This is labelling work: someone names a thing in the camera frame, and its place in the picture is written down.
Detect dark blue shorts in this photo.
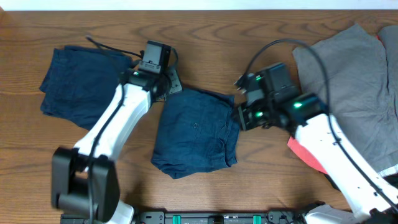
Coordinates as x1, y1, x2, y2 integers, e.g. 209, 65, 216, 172
151, 89, 239, 179

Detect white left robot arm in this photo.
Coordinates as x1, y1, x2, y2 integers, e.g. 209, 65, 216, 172
51, 68, 182, 223

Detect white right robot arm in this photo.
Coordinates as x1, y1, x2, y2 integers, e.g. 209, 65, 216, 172
233, 94, 397, 223

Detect red cloth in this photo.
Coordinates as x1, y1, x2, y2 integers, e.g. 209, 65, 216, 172
287, 136, 327, 174

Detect folded dark blue garment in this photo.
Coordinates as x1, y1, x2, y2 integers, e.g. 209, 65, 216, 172
40, 45, 132, 130

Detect grey shorts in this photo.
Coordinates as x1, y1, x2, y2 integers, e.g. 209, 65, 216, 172
292, 23, 398, 178

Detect black garment under pile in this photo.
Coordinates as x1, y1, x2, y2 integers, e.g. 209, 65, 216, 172
325, 174, 398, 191

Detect grey garment at edge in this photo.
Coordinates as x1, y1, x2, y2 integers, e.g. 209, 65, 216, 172
378, 25, 397, 94

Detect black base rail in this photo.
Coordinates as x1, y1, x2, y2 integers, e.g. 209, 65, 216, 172
58, 202, 308, 224

